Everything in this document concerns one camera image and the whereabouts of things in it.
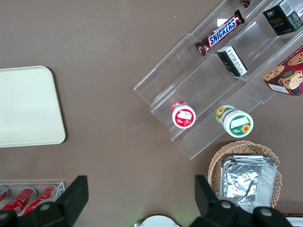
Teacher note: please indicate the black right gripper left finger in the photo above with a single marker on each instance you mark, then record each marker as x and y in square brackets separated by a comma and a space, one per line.
[71, 201]

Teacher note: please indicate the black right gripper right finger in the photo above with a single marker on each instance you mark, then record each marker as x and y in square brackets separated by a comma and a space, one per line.
[208, 208]

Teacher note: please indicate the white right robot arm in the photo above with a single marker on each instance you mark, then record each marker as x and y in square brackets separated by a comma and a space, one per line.
[156, 221]

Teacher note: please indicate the light wicker basket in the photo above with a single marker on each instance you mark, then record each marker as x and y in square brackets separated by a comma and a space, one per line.
[216, 163]

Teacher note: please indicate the aluminium foil tray stack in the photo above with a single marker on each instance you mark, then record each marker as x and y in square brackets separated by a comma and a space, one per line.
[246, 182]

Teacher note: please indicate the cream rectangular plastic tray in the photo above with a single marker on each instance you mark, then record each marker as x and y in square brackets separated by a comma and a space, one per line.
[28, 106]

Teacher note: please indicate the clear acrylic bottle rack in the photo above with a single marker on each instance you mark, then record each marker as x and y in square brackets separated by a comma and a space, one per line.
[59, 186]

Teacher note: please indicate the red cola bottle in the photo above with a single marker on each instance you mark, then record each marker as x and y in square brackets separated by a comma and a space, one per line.
[40, 197]
[2, 194]
[19, 201]

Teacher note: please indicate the white rectangular snack bin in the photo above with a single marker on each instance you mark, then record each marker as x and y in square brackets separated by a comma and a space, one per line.
[297, 218]

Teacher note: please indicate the green lid sunflower cup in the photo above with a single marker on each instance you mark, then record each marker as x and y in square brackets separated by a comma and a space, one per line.
[237, 123]

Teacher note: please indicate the red lid yogurt cup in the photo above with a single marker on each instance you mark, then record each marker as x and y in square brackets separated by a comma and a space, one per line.
[183, 117]

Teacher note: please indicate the clear acrylic stepped shelf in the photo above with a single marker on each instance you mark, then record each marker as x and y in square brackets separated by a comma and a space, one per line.
[189, 78]

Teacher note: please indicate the small black box white label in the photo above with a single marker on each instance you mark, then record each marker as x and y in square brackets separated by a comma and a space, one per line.
[233, 60]

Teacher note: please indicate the red chocolate chip cookie box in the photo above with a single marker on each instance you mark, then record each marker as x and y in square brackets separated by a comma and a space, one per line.
[288, 73]

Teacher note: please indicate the Snickers chocolate bar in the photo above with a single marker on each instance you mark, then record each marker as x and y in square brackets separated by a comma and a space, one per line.
[222, 30]
[246, 2]

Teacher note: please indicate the black box gold Face print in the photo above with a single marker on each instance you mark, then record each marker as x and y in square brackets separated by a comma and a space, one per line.
[281, 19]

